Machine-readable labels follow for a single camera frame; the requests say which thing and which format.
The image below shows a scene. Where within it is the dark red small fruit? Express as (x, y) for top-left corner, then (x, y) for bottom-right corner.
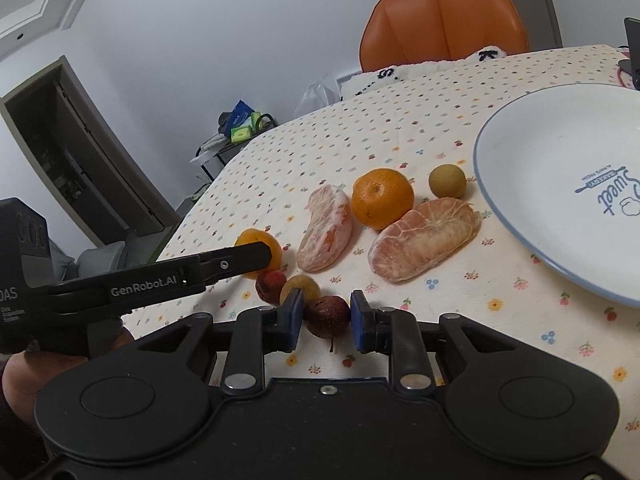
(303, 296), (352, 352)

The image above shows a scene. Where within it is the yellow-green small fruit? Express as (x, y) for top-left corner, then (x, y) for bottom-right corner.
(280, 274), (322, 306)

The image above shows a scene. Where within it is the small orange tangerine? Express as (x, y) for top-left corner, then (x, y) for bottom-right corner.
(234, 229), (282, 270)

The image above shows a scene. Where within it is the peeled pomelo piece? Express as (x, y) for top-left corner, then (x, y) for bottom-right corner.
(296, 184), (352, 273)
(368, 197), (482, 283)

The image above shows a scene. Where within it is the large orange tangerine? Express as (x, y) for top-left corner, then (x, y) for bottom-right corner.
(352, 168), (414, 231)

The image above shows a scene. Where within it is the green-brown round fruit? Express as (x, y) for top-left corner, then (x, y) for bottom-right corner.
(428, 164), (466, 198)

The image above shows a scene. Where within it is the person's left hand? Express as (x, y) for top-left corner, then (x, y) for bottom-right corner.
(0, 328), (134, 428)

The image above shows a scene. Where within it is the floral tablecloth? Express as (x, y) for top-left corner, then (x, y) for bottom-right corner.
(121, 43), (640, 466)

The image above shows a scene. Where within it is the green box on rack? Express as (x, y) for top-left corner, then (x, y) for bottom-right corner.
(230, 126), (253, 144)

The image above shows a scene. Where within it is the black metal rack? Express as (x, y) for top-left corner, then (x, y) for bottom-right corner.
(190, 112), (278, 181)

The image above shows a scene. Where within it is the blue package on rack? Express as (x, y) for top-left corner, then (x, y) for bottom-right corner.
(218, 100), (254, 138)

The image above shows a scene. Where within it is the white plate with blue rim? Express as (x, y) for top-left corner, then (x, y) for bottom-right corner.
(473, 84), (639, 307)

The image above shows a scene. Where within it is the white plastic bag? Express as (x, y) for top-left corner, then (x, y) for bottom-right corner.
(294, 80), (341, 118)

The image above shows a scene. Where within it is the white fluffy cushion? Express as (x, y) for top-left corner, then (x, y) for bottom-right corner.
(340, 46), (506, 101)

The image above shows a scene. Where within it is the orange leather chair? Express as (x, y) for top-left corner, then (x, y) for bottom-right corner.
(359, 0), (529, 72)

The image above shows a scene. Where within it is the black phone stand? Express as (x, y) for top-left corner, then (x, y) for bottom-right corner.
(618, 18), (640, 90)

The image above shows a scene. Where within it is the dark side doorway frame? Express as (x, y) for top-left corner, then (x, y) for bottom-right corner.
(1, 56), (181, 264)

